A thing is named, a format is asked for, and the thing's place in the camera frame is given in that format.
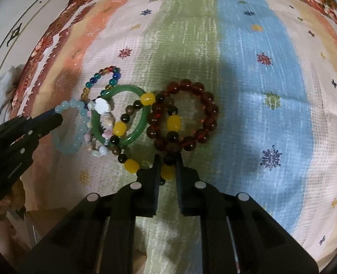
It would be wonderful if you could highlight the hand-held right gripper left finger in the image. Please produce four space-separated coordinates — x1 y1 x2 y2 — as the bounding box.
18 154 161 274

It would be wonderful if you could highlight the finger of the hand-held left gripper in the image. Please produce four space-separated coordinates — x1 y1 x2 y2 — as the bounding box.
29 111 63 122
29 116 64 145

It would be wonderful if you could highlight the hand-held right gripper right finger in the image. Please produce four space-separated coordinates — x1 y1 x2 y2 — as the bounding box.
175 153 319 274

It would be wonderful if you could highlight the light blue bead bracelet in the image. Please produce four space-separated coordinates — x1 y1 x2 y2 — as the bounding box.
53 98 94 156

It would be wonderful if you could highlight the brown and yellow bead bracelet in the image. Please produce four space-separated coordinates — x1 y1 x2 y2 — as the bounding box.
110 92 184 181

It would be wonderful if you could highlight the person's left hand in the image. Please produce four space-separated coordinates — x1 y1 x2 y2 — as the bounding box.
0 177 26 220

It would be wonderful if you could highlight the grey white cloth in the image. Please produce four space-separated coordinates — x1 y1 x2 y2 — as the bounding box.
0 64 24 126

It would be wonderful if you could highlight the green jade bangle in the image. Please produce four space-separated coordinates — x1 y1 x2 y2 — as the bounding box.
90 84 152 148

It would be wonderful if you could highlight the striped pastel blanket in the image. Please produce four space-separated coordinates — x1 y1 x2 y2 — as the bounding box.
21 0 337 274

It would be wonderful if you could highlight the pink white flower charm bracelet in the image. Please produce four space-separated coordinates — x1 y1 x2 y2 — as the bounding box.
84 97 115 158

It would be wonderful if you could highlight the multicoloured glass bead bracelet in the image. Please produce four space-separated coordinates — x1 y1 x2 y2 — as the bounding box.
81 66 122 104

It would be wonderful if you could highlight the dark red bead bracelet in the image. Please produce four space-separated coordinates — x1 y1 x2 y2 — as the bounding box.
146 79 220 153

